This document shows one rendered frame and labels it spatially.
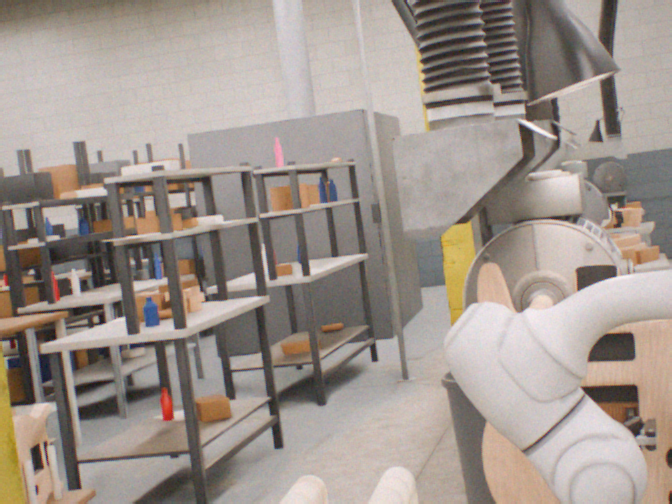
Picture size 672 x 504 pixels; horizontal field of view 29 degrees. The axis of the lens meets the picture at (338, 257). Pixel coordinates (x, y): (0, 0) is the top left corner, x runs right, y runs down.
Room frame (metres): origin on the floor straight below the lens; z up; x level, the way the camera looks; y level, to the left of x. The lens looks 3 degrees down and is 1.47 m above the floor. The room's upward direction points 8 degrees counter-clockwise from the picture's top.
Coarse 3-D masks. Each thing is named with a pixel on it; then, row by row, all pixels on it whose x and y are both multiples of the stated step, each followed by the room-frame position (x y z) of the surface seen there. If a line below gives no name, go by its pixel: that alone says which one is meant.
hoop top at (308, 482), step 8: (304, 480) 1.17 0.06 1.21; (312, 480) 1.18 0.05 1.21; (320, 480) 1.19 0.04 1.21; (296, 488) 1.14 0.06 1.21; (304, 488) 1.15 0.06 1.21; (312, 488) 1.15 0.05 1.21; (320, 488) 1.17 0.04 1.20; (288, 496) 1.12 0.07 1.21; (296, 496) 1.12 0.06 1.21; (304, 496) 1.12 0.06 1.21; (312, 496) 1.14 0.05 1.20; (320, 496) 1.16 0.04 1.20
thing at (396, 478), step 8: (392, 472) 1.16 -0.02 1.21; (400, 472) 1.16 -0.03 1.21; (408, 472) 1.17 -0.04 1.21; (384, 480) 1.13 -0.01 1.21; (392, 480) 1.13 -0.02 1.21; (400, 480) 1.13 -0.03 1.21; (408, 480) 1.15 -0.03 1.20; (376, 488) 1.12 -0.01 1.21; (384, 488) 1.10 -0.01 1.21; (392, 488) 1.10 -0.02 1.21; (400, 488) 1.11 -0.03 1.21; (408, 488) 1.13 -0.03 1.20; (376, 496) 1.08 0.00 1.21; (384, 496) 1.07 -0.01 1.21; (392, 496) 1.08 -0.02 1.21; (400, 496) 1.09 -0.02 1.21; (408, 496) 1.12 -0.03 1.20
